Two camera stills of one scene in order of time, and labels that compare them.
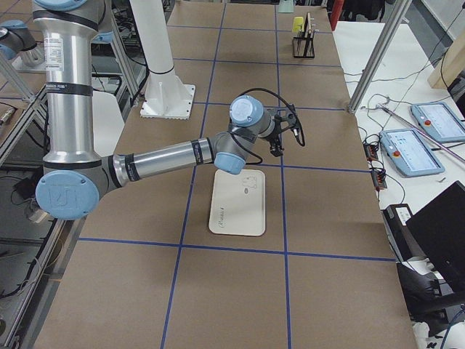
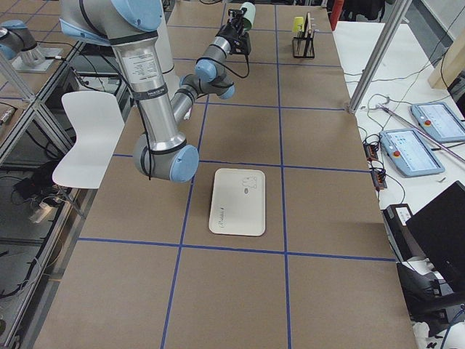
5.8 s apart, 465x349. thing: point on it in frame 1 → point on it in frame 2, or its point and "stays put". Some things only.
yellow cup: (298, 20) stays put
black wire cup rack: (304, 43) stays put
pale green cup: (286, 6) → (249, 16)
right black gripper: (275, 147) → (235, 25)
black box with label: (406, 243) stays put
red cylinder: (336, 13) stays put
